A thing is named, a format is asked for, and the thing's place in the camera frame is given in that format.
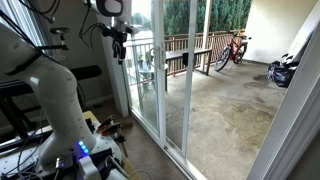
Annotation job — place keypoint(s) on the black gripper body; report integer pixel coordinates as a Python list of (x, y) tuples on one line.
[(119, 38)]

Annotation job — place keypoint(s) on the white sliding glass door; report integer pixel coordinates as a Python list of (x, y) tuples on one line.
[(160, 100)]

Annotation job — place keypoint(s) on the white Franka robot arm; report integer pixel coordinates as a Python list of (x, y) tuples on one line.
[(56, 93)]

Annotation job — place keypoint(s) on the fixed glass door panel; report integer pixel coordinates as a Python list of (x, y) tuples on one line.
[(154, 83)]

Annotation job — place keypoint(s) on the black screen door latch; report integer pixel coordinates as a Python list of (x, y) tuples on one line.
[(185, 59)]

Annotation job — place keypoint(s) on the white door sill track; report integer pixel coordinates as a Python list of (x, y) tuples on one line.
[(173, 155)]

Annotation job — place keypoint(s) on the white door jamb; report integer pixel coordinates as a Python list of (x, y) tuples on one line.
[(293, 126)]

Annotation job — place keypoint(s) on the small potted plant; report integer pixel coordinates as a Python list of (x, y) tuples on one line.
[(140, 60)]

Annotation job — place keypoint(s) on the small round patio table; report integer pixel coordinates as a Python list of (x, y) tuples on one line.
[(146, 70)]

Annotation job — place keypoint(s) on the orange black bar clamp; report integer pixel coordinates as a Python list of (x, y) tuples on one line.
[(106, 122), (115, 130)]

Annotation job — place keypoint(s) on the dark wooden bench table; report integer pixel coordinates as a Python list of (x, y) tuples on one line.
[(200, 52)]

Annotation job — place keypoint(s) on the wooden balcony railing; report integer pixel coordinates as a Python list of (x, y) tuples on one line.
[(216, 41)]

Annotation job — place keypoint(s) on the black keyboard stand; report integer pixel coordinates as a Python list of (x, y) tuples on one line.
[(13, 90)]

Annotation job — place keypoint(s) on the green hedge trees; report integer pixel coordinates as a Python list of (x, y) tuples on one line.
[(226, 13)]

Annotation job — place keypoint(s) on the red bicycle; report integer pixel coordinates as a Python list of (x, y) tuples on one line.
[(235, 46)]

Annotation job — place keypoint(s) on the white box device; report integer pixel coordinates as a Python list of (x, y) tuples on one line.
[(88, 168)]

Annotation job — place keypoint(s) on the black garbage bag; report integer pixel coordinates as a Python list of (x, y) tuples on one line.
[(280, 75)]

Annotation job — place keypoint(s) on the white surfboard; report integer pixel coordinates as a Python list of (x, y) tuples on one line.
[(305, 36)]

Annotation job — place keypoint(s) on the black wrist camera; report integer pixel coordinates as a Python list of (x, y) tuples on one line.
[(106, 30)]

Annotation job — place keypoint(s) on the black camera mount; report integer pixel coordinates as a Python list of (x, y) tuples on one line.
[(60, 30)]

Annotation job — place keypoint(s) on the grey screen door frame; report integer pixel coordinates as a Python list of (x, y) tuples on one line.
[(188, 100)]

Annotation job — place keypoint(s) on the white balcony post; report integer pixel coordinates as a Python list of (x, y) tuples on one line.
[(206, 26)]

